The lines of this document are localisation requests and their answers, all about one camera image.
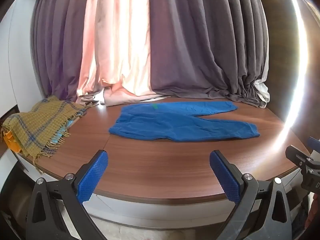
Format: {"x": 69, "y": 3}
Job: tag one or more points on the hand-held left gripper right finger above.
{"x": 223, "y": 177}

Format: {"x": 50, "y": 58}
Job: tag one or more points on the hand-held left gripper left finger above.
{"x": 93, "y": 175}

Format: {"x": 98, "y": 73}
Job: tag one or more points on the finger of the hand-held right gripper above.
{"x": 296, "y": 155}

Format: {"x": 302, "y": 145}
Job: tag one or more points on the blue pants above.
{"x": 175, "y": 122}

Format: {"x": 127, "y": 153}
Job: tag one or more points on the light blue cloth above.
{"x": 61, "y": 133}

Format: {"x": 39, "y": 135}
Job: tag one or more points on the white sheer curtain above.
{"x": 263, "y": 90}

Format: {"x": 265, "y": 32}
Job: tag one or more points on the yellow plaid fringed scarf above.
{"x": 37, "y": 125}

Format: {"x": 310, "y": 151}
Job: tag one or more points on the orange cloth item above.
{"x": 12, "y": 142}

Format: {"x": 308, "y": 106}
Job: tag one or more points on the purple curtain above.
{"x": 60, "y": 50}

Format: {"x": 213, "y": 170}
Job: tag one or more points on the pink curtain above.
{"x": 117, "y": 42}

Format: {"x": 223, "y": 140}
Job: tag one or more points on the grey curtain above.
{"x": 205, "y": 42}

